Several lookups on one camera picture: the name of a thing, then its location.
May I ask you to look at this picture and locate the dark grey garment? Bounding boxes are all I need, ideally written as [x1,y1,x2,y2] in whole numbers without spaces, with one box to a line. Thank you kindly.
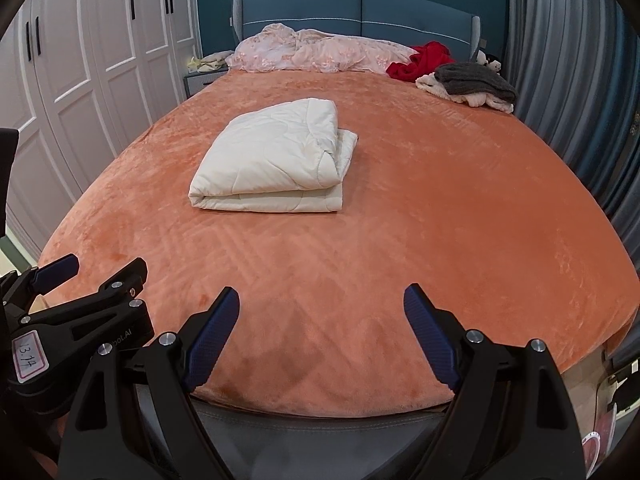
[435,62,518,104]

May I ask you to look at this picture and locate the cream clothes on nightstand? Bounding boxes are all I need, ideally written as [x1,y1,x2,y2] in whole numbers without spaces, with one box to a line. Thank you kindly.
[186,50,232,74]

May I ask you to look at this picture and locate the cream fleece garment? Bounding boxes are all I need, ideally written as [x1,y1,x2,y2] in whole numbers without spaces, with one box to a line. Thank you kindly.
[416,73,514,114]

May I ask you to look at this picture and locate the red garment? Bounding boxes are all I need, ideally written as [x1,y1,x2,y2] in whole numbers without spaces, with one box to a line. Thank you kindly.
[386,41,456,82]

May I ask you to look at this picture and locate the dark blue nightstand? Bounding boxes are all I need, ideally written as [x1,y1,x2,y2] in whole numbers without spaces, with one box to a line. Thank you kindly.
[183,68,228,99]

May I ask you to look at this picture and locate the blue grey curtain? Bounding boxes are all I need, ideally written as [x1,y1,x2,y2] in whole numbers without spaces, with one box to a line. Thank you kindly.
[503,0,639,261]

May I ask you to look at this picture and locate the blue upholstered headboard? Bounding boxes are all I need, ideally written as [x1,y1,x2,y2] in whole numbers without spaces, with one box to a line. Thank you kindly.
[230,0,482,61]

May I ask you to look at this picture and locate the cream quilted robe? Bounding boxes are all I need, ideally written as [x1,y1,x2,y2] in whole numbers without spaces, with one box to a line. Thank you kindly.
[188,98,358,214]

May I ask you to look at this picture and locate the orange plush bed cover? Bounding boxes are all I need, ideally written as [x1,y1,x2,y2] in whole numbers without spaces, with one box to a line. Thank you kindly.
[40,72,639,417]

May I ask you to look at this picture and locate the plush toy by headboard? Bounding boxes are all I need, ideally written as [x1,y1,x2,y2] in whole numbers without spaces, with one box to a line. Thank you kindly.
[475,50,502,73]

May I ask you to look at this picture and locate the white panelled wardrobe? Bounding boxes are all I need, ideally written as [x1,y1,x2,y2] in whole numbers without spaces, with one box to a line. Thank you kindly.
[1,0,202,257]

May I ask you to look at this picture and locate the pink floral duvet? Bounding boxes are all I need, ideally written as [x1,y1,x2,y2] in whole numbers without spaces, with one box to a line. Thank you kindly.
[226,23,416,75]

